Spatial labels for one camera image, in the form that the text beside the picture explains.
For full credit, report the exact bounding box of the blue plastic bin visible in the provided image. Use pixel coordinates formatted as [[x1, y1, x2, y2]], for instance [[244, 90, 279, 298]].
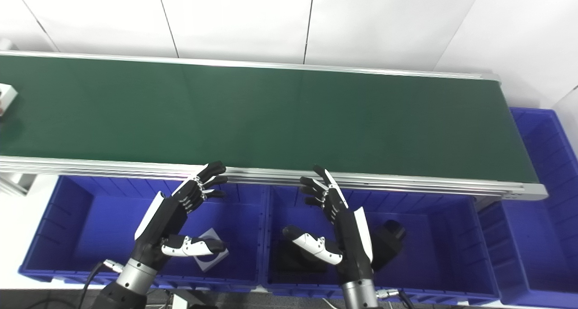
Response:
[[18, 174, 271, 294], [262, 185, 502, 306], [479, 107, 578, 309]]

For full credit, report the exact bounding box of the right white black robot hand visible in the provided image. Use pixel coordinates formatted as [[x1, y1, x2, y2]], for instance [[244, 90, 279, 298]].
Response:
[[283, 164, 374, 283]]

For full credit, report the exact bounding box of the black cylinder block part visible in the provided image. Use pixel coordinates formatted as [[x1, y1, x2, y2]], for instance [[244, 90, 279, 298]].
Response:
[[370, 220, 406, 271], [275, 239, 331, 274]]

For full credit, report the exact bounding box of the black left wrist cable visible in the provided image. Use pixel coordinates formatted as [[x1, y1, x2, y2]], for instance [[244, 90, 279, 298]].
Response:
[[77, 259, 125, 309]]

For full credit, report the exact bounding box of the aluminium conveyor support leg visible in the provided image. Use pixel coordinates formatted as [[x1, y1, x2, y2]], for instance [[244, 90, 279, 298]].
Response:
[[0, 173, 37, 197]]

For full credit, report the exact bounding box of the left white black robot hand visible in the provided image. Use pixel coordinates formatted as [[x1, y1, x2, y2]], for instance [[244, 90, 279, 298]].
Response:
[[130, 161, 228, 271]]

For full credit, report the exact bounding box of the green conveyor belt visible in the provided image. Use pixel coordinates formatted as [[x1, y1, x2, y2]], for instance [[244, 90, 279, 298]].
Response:
[[0, 55, 540, 183], [0, 51, 549, 201]]

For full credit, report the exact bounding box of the white square part with hole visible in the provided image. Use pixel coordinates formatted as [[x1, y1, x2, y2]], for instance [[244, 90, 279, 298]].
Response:
[[194, 228, 229, 272]]

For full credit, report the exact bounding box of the white block part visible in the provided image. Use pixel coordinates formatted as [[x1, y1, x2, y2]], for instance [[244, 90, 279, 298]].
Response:
[[0, 83, 19, 118]]

